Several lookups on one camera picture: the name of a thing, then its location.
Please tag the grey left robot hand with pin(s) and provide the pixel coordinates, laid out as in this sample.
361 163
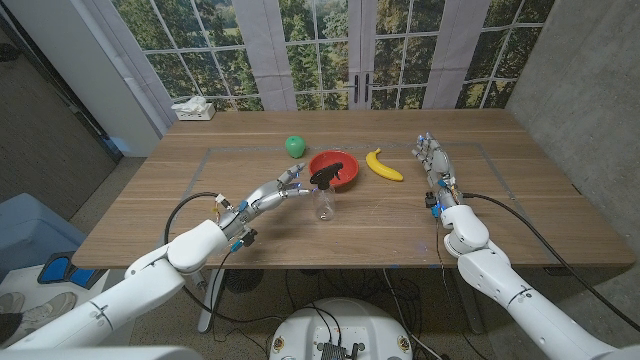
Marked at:
262 200

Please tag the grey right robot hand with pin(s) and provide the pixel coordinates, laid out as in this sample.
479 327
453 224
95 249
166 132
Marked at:
440 165

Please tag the clear spray bottle black trigger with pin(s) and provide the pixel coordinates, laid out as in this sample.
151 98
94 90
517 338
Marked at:
325 175

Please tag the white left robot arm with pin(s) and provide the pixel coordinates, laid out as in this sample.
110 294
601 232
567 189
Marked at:
140 290

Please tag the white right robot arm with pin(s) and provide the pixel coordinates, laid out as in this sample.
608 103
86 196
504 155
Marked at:
500 280

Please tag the yellow toy banana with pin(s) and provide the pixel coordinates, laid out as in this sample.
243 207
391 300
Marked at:
382 169

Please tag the green toy apple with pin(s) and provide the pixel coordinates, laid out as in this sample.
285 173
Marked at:
295 147

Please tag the red bowl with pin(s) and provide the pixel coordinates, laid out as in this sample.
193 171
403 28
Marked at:
347 162

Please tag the black round floor fan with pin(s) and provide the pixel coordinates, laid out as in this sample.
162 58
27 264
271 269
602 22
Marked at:
243 280

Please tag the white tissue box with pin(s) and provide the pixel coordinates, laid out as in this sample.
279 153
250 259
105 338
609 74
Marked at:
197 113

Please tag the white table leg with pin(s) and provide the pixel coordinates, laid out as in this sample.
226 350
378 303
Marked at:
207 305

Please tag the grey table leg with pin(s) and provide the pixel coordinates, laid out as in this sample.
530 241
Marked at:
470 305

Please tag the white robot torso base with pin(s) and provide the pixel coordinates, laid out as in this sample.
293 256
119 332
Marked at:
345 320

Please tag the printed window backdrop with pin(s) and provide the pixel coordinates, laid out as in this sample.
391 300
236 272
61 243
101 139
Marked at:
320 50

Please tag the blue black foot pedal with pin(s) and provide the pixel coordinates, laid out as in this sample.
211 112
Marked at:
55 269

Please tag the grey sneaker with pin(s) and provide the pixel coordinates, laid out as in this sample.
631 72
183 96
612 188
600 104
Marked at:
10 301
47 309

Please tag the white floor platform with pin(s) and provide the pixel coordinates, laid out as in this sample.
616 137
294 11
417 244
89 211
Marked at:
30 282

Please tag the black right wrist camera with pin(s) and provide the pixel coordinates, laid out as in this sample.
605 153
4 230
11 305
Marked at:
431 201

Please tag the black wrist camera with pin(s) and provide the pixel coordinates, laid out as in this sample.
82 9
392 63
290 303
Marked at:
247 237
431 201

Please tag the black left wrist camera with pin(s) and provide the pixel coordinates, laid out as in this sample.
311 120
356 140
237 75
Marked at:
247 237

